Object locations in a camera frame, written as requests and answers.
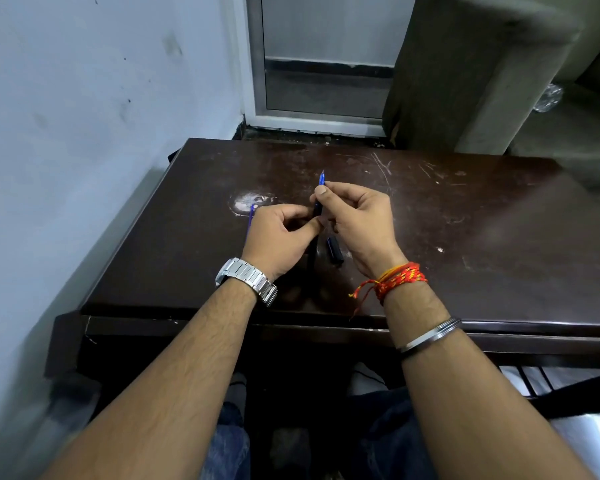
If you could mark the person's right hand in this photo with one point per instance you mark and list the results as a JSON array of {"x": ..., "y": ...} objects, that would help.
[{"x": 367, "y": 229}]

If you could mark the person's left hand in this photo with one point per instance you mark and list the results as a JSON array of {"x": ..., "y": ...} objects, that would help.
[{"x": 270, "y": 239}]

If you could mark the person's right thumb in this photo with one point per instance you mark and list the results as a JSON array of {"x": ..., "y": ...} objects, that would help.
[{"x": 330, "y": 197}]

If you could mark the person's left thumb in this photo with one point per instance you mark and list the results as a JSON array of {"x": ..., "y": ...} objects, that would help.
[{"x": 307, "y": 230}]

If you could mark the black pen with blue tip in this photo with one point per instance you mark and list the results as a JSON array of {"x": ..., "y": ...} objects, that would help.
[{"x": 318, "y": 208}]

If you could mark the thin blue pen refill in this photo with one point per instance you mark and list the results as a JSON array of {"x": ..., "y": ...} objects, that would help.
[{"x": 251, "y": 217}]

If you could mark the person's right forearm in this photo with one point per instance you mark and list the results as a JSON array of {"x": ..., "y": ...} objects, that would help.
[{"x": 470, "y": 394}]

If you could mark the person's left forearm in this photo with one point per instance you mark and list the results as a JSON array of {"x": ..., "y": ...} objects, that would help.
[{"x": 170, "y": 389}]

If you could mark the black pen cap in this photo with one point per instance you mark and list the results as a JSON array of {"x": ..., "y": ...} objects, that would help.
[{"x": 335, "y": 250}]

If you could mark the silver metal wristwatch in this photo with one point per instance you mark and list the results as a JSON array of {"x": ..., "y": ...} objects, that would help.
[{"x": 247, "y": 279}]

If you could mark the steel bangle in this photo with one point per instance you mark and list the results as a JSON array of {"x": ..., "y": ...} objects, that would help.
[{"x": 430, "y": 336}]

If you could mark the grey fabric sofa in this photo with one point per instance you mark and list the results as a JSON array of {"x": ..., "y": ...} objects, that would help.
[{"x": 485, "y": 74}]

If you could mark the person's blue jeans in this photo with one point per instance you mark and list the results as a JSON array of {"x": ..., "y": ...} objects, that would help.
[{"x": 390, "y": 434}]

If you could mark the clear crumpled plastic wrapper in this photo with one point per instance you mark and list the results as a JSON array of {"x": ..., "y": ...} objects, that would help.
[{"x": 548, "y": 97}]

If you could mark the glass door with aluminium frame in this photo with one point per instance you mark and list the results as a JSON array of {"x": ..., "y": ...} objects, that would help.
[{"x": 325, "y": 59}]

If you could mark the silver metal frame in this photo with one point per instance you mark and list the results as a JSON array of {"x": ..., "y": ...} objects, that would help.
[{"x": 575, "y": 414}]

